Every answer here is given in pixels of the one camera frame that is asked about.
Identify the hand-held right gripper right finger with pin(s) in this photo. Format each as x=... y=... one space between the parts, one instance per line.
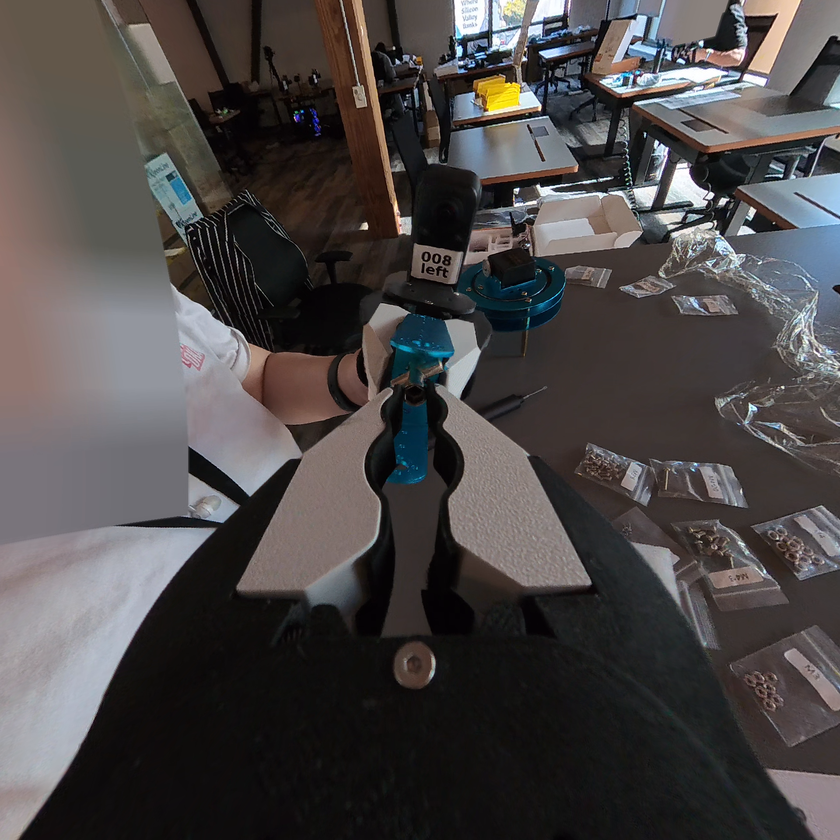
x=518 y=525

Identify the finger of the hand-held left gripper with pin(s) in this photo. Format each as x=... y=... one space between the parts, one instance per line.
x=377 y=348
x=464 y=344

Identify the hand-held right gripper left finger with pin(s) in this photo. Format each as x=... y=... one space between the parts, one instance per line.
x=308 y=525

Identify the blue metal U bracket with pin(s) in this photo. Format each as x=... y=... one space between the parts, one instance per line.
x=410 y=446

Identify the person's left forearm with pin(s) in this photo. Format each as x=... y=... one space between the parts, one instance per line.
x=289 y=380

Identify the person's left hand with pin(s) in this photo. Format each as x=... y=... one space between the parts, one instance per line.
x=351 y=387

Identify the white packing tray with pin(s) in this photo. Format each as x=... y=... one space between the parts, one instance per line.
x=489 y=243

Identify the black screwdriver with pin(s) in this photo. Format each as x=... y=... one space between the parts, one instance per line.
x=502 y=407

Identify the black servo motor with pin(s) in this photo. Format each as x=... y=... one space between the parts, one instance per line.
x=508 y=266

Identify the grey office table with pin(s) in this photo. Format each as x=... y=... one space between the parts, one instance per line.
x=741 y=124
x=499 y=118
x=512 y=151
x=656 y=85
x=787 y=203

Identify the blue round metal base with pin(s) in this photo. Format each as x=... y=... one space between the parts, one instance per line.
x=544 y=295

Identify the white earphones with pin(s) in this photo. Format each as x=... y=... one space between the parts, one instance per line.
x=207 y=505

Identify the yellow storage bins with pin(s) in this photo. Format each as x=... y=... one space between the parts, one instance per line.
x=495 y=95

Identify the white cardboard box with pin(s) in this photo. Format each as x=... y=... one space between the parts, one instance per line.
x=577 y=229

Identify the small clear parts bag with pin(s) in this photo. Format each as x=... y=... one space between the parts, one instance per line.
x=587 y=275
x=705 y=305
x=646 y=287

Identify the black office chair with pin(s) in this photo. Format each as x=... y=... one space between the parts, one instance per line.
x=269 y=249

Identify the lit computer tower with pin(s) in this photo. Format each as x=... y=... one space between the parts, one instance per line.
x=307 y=121

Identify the black striped jacket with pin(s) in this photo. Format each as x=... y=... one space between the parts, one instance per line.
x=216 y=262

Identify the office window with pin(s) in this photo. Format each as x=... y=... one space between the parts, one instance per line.
x=472 y=16

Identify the cluster of screw bags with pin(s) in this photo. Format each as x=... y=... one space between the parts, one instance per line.
x=722 y=558

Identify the brown cardboard box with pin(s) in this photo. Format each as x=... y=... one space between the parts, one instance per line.
x=613 y=43

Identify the blue and white poster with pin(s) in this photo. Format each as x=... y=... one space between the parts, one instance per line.
x=170 y=190

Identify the person's white shirt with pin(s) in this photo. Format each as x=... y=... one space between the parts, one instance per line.
x=65 y=623

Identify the glass partition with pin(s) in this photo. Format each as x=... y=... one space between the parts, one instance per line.
x=177 y=111

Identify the crumpled clear plastic wrap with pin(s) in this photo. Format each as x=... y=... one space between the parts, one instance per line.
x=807 y=341

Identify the black computer monitor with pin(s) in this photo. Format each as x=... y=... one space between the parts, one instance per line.
x=820 y=75

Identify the pale paper sheet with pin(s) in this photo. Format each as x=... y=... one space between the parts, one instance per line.
x=810 y=807

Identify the wooden support post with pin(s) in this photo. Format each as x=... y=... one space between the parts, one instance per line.
x=358 y=164

